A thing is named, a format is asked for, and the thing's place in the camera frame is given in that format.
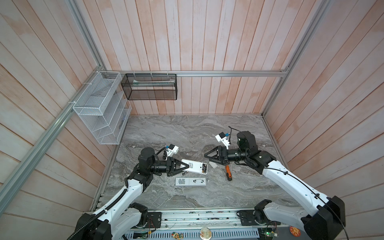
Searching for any small colourful charm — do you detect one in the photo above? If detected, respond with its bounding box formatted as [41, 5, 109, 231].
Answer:
[171, 232, 184, 240]

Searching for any white wide remote cover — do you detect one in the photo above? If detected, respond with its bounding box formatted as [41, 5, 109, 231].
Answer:
[209, 162, 218, 169]

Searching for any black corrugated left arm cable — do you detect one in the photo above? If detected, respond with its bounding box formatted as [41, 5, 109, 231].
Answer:
[65, 187, 128, 240]

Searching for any white slim remote control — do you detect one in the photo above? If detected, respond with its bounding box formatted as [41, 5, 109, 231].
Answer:
[176, 178, 207, 187]

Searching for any red round sticker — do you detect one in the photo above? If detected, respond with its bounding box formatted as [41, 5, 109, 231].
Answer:
[289, 226, 301, 237]

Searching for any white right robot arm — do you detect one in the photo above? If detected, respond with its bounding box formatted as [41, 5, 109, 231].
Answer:
[204, 131, 346, 240]

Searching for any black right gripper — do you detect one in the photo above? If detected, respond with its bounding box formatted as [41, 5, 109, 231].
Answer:
[204, 146, 247, 165]

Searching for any black wire mesh basket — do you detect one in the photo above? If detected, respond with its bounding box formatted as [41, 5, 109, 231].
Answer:
[121, 73, 178, 101]

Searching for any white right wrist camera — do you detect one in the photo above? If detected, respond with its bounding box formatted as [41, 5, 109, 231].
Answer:
[215, 132, 231, 150]

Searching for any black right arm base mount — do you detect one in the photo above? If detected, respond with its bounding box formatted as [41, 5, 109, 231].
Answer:
[237, 210, 281, 226]

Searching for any round gold white badge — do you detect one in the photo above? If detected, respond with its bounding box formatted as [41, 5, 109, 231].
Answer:
[200, 227, 213, 240]

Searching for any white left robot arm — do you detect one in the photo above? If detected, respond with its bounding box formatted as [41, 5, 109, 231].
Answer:
[69, 145, 189, 240]

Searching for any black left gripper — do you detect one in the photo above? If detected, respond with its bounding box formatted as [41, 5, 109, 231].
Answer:
[148, 156, 189, 177]

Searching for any aluminium frame rail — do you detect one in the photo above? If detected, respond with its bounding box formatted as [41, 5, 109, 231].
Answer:
[116, 70, 288, 77]

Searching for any orange black screwdriver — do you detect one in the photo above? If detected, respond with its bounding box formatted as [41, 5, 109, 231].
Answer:
[225, 165, 233, 181]

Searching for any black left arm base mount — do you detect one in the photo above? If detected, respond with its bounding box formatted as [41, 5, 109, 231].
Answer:
[145, 212, 162, 229]

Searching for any white wire mesh shelf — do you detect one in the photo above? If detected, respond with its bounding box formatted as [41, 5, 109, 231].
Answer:
[73, 71, 132, 145]

